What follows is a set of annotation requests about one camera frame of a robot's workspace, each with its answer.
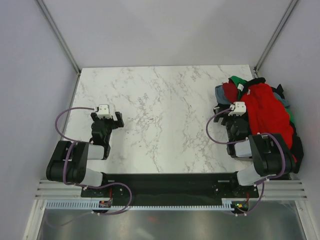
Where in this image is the aluminium front rail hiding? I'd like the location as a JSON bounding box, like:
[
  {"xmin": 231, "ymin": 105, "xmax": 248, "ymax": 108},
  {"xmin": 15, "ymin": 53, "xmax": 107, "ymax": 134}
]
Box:
[{"xmin": 35, "ymin": 180, "xmax": 308, "ymax": 201}]

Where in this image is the bright red t shirt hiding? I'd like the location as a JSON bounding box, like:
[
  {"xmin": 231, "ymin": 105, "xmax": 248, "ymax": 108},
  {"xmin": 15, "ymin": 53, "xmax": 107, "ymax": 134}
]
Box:
[{"xmin": 240, "ymin": 83, "xmax": 294, "ymax": 149}]

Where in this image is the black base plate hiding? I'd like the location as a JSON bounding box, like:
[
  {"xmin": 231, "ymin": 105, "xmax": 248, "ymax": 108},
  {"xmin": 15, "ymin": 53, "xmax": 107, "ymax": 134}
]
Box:
[{"xmin": 80, "ymin": 171, "xmax": 260, "ymax": 208}]

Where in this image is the dark red t shirt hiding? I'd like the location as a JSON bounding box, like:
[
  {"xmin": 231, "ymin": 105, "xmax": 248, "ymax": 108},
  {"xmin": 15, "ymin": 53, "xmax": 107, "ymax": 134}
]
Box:
[{"xmin": 222, "ymin": 79, "xmax": 239, "ymax": 104}]

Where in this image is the slotted cable duct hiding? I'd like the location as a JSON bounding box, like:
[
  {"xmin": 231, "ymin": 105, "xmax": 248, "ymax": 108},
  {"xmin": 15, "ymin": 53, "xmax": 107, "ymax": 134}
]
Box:
[{"xmin": 45, "ymin": 199, "xmax": 234, "ymax": 211}]

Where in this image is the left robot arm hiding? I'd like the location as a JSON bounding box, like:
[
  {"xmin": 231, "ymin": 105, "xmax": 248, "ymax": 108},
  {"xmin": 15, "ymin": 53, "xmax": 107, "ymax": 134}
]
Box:
[{"xmin": 46, "ymin": 111, "xmax": 124, "ymax": 197}]

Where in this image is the grey blue t shirt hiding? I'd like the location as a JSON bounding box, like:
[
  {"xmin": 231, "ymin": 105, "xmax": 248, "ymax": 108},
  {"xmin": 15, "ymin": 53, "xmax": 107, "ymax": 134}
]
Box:
[{"xmin": 215, "ymin": 84, "xmax": 290, "ymax": 108}]

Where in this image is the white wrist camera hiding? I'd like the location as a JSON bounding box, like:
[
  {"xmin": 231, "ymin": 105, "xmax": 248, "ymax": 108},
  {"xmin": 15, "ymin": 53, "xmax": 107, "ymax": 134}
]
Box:
[
  {"xmin": 228, "ymin": 101, "xmax": 247, "ymax": 116},
  {"xmin": 95, "ymin": 104, "xmax": 113, "ymax": 120}
]

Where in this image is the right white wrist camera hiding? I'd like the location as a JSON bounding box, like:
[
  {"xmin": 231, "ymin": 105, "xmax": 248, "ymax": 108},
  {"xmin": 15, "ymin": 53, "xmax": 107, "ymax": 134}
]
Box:
[{"xmin": 228, "ymin": 101, "xmax": 247, "ymax": 116}]

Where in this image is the right aluminium frame post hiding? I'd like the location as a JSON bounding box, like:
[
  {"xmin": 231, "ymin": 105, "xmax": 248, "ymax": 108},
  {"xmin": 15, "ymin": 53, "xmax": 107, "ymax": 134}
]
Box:
[{"xmin": 250, "ymin": 0, "xmax": 300, "ymax": 77}]

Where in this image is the left aluminium frame post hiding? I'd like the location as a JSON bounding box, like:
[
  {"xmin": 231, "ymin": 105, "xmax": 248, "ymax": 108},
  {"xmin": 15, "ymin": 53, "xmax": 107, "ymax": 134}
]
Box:
[{"xmin": 35, "ymin": 0, "xmax": 81, "ymax": 76}]

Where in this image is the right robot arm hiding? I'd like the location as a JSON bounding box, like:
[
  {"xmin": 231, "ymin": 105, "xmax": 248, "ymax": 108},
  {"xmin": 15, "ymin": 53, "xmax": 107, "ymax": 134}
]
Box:
[{"xmin": 213, "ymin": 105, "xmax": 296, "ymax": 197}]

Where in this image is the black t shirt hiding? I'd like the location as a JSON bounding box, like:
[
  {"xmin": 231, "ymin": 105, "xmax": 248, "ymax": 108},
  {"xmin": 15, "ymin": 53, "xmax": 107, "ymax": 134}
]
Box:
[{"xmin": 243, "ymin": 77, "xmax": 305, "ymax": 174}]

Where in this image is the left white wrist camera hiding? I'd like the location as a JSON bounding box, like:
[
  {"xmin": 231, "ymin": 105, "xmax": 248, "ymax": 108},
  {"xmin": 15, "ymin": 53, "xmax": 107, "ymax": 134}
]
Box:
[{"xmin": 95, "ymin": 104, "xmax": 113, "ymax": 120}]

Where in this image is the aluminium frame post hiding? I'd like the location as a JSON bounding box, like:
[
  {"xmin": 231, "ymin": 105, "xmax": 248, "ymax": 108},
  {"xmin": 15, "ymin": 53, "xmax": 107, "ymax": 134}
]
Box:
[
  {"xmin": 250, "ymin": 0, "xmax": 300, "ymax": 77},
  {"xmin": 35, "ymin": 0, "xmax": 81, "ymax": 76}
]

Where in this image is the green t shirt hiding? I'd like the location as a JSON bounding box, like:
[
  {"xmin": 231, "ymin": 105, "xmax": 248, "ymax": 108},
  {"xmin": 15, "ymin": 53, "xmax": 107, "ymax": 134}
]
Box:
[{"xmin": 228, "ymin": 76, "xmax": 295, "ymax": 124}]

